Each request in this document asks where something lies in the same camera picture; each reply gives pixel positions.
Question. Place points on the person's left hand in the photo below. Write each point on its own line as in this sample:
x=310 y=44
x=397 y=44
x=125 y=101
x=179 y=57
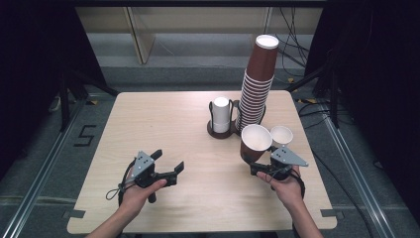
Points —
x=137 y=196

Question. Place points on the black metal stand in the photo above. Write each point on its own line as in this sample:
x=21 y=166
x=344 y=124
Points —
x=334 y=99
x=64 y=99

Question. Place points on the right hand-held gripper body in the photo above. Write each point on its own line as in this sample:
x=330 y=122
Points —
x=287 y=158

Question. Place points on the stack of white paper cups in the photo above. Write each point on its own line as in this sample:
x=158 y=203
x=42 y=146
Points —
x=221 y=114

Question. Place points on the stack of brown paper cups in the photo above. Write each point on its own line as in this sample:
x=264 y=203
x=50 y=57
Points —
x=257 y=86

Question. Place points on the grey tape piece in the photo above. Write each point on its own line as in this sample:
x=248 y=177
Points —
x=74 y=214
x=331 y=213

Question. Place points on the person's right hand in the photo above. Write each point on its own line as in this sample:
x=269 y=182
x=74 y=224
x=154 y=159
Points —
x=287 y=191

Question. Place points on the dark double cup holder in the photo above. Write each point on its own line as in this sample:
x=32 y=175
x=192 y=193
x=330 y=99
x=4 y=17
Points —
x=224 y=135

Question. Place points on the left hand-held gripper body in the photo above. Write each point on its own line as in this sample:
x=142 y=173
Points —
x=142 y=165

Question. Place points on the beige cabinet panel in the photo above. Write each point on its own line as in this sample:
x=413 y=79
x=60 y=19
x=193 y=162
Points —
x=140 y=36

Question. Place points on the metal floor rail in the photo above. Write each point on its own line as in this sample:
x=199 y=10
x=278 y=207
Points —
x=46 y=165
x=356 y=165

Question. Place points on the black curtain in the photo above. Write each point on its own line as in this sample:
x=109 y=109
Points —
x=29 y=66
x=379 y=82

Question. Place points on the single brown paper cup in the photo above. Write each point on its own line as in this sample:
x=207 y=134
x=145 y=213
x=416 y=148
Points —
x=254 y=142

